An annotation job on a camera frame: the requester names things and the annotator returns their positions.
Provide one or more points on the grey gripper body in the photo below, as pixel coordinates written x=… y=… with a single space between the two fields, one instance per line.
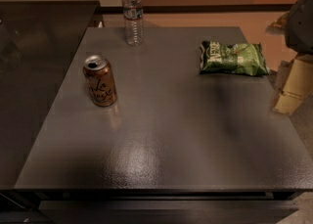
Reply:
x=300 y=27

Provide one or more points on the orange La Croix can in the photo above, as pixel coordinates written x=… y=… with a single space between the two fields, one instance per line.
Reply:
x=99 y=77

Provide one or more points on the green jalapeno chip bag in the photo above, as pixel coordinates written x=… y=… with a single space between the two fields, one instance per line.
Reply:
x=240 y=58

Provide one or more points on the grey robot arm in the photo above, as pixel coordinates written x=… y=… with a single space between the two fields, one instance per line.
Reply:
x=299 y=34

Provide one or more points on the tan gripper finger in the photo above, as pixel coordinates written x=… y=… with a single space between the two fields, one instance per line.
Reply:
x=295 y=78
x=286 y=102

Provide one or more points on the clear plastic water bottle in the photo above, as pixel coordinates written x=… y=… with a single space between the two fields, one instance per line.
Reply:
x=133 y=21

